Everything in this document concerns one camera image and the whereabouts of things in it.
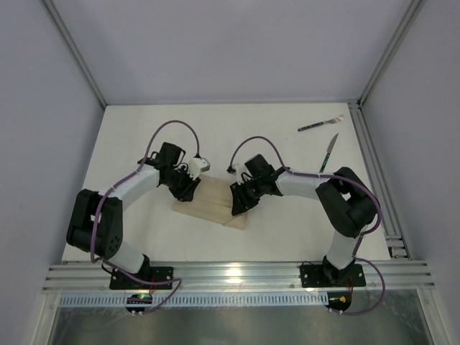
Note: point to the green handled knife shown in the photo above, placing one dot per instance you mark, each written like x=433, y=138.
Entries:
x=328, y=152

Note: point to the right aluminium frame post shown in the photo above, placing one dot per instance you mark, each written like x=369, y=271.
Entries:
x=397, y=38

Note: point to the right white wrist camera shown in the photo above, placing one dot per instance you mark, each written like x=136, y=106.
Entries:
x=237, y=170

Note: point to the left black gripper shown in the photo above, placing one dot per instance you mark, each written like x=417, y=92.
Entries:
x=185, y=187

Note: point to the green handled fork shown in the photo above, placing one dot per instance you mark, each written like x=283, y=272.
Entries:
x=334, y=120

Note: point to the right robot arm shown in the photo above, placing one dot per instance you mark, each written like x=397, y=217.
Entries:
x=347, y=202

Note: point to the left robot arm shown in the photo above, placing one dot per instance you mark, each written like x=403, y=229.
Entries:
x=96, y=223

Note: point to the beige cloth napkin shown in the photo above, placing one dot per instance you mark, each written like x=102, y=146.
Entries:
x=212, y=201

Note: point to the slotted grey cable duct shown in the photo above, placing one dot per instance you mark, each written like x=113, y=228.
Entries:
x=196, y=300

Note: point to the left aluminium frame post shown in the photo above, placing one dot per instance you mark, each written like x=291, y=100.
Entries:
x=69, y=42

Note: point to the left controller board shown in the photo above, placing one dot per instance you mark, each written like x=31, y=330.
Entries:
x=138, y=303

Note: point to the controller board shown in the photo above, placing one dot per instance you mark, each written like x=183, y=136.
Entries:
x=338, y=302
x=138, y=303

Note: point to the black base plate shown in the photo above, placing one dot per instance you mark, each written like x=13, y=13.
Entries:
x=119, y=281
x=316, y=275

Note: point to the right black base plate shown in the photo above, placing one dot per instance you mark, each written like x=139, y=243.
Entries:
x=316, y=275

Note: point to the aluminium right side rail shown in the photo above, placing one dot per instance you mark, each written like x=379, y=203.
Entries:
x=391, y=224

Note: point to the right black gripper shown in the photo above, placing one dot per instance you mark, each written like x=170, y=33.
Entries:
x=244, y=194

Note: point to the right controller board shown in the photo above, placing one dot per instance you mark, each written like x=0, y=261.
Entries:
x=338, y=302

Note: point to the aluminium rail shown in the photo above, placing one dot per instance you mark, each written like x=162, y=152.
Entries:
x=391, y=224
x=84, y=277

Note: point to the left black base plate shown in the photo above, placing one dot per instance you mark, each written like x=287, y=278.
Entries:
x=119, y=281

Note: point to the aluminium frame post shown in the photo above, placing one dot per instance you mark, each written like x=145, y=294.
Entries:
x=69, y=42
x=397, y=38

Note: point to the aluminium front rail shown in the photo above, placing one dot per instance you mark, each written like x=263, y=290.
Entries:
x=84, y=277

